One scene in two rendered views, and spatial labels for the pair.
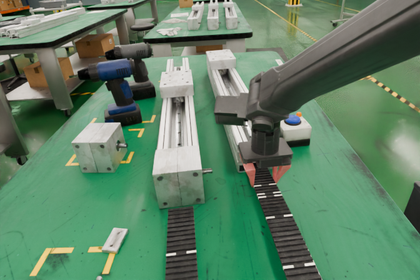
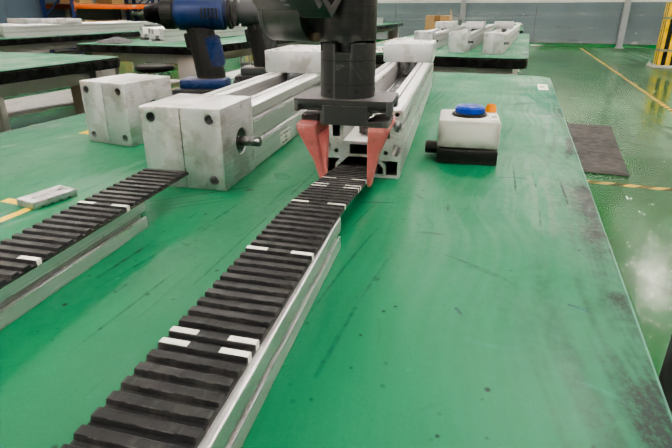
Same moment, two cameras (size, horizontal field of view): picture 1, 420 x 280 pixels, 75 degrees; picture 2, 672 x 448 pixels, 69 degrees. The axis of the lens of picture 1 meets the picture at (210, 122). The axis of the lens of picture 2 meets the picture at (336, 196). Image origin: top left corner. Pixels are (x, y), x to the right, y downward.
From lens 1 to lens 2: 35 cm
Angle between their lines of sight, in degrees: 17
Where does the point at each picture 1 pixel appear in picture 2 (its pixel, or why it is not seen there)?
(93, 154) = (105, 105)
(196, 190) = (211, 158)
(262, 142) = (330, 67)
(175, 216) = (145, 175)
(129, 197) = (122, 168)
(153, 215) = not seen: hidden behind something
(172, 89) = (286, 56)
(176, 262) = (85, 211)
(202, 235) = (178, 218)
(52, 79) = not seen: hidden behind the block
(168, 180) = (163, 124)
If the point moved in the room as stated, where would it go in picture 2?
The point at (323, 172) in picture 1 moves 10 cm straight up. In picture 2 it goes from (488, 195) to (499, 107)
